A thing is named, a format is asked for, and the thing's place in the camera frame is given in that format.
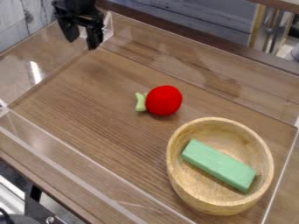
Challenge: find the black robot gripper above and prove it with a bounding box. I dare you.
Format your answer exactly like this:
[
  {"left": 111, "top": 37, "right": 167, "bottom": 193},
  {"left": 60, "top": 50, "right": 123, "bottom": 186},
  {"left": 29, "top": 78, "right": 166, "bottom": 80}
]
[{"left": 51, "top": 0, "right": 104, "bottom": 50}]

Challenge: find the red plush fruit green stem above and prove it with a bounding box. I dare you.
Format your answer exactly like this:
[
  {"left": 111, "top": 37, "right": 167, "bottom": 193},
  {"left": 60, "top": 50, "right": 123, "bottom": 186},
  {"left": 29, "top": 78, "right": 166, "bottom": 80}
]
[{"left": 135, "top": 86, "right": 183, "bottom": 116}]

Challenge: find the green rectangular block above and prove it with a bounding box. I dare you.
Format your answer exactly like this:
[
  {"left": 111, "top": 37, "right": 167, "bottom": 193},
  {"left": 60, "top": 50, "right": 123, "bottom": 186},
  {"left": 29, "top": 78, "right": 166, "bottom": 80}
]
[{"left": 182, "top": 139, "right": 258, "bottom": 193}]

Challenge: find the round wooden bowl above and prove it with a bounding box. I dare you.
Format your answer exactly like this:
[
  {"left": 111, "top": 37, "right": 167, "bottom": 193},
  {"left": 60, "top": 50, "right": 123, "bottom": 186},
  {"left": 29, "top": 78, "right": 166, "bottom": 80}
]
[{"left": 166, "top": 117, "right": 275, "bottom": 216}]

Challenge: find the clear acrylic corner bracket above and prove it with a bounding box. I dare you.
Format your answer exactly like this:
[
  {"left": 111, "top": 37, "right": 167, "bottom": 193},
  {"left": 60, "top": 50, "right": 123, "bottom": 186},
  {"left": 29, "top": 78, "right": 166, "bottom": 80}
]
[{"left": 75, "top": 12, "right": 114, "bottom": 46}]

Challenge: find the clear acrylic tray wall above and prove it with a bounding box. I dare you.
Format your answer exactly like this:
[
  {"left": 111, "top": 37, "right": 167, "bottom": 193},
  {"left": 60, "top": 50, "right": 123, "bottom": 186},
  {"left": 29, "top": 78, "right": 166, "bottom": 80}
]
[{"left": 0, "top": 101, "right": 195, "bottom": 224}]

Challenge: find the gold metal chair frame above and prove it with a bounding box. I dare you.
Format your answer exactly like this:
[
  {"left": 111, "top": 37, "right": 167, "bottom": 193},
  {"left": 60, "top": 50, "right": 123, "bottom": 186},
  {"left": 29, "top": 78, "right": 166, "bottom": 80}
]
[{"left": 248, "top": 0, "right": 299, "bottom": 54}]

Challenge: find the black table clamp mount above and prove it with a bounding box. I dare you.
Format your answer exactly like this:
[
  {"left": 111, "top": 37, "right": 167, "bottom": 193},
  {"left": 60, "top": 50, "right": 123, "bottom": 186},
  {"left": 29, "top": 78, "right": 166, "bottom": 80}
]
[{"left": 0, "top": 185, "right": 67, "bottom": 224}]

